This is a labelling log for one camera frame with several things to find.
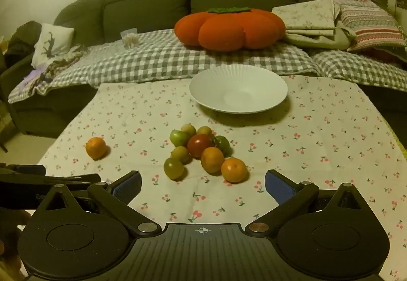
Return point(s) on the orange pumpkin cushion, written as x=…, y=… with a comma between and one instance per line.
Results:
x=222, y=30

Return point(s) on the orange mandarin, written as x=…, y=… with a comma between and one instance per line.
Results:
x=212, y=160
x=95, y=148
x=234, y=170

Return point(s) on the dark cloth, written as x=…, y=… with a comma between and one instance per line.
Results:
x=24, y=38

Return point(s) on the pale green folded cloth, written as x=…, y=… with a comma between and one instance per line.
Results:
x=318, y=41

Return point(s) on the white ribbed plate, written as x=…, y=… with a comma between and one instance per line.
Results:
x=238, y=90

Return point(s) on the cherry print tablecloth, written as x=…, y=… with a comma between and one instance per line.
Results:
x=127, y=116

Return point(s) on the folded floral cloth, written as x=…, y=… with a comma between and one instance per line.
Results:
x=305, y=17

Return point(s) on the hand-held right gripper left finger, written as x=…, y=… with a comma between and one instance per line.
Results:
x=127, y=187

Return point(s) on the person's left hand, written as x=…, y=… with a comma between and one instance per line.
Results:
x=11, y=231

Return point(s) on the red tomato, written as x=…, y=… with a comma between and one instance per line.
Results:
x=198, y=145

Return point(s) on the white tree print pillow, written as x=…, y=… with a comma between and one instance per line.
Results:
x=52, y=42

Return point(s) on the yellow-green plum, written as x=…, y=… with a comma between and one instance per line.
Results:
x=174, y=168

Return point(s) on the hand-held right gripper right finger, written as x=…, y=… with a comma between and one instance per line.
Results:
x=279, y=187

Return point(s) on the floral patterned cloth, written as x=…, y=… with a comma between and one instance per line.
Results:
x=57, y=62

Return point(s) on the small reddish yellow plum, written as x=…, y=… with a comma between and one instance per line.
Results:
x=204, y=130

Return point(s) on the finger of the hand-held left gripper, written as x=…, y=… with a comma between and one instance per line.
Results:
x=30, y=169
x=76, y=178

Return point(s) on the grey checkered blanket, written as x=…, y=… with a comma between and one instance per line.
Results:
x=143, y=58

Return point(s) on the green tomato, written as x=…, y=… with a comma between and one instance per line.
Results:
x=178, y=138
x=223, y=145

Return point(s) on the clear cotton swab box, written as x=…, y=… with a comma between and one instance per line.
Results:
x=129, y=38

